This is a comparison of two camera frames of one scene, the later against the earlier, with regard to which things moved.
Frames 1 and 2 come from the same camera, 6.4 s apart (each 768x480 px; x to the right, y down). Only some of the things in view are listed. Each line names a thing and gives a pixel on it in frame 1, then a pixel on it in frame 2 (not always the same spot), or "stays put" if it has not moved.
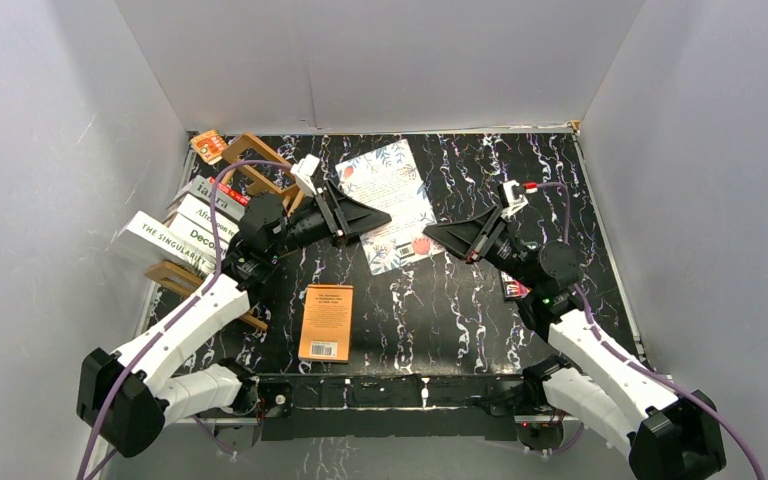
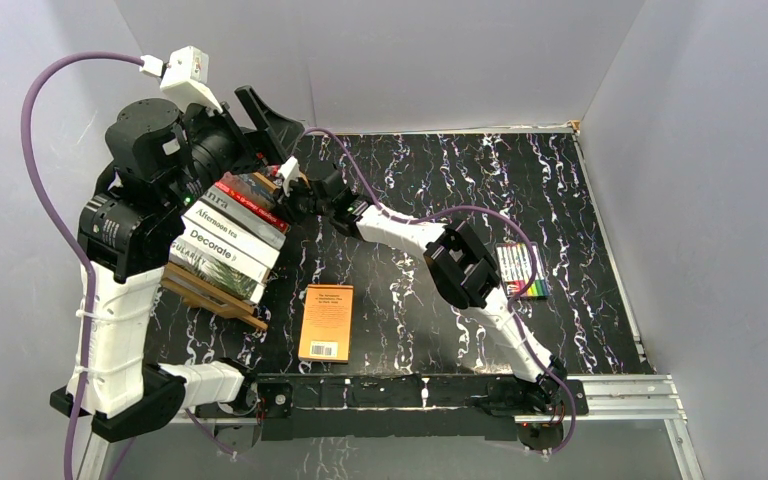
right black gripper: [472, 238] to [297, 184]
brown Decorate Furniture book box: [199, 234] stays put
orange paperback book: [325, 330] stays put
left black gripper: [335, 213] to [251, 134]
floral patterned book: [388, 181] to [249, 189]
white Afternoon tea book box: [199, 211] stays put
